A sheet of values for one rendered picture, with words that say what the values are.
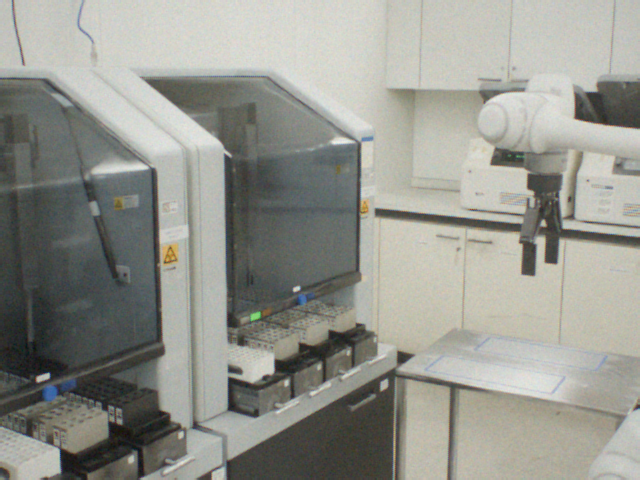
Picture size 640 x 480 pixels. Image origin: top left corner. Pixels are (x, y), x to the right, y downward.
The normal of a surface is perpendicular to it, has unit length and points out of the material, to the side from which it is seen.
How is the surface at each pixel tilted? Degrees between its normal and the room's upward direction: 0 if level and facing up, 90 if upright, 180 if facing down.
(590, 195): 90
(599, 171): 59
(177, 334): 90
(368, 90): 90
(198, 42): 90
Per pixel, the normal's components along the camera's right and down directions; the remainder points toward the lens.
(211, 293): 0.82, 0.11
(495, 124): -0.77, 0.09
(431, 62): -0.57, 0.16
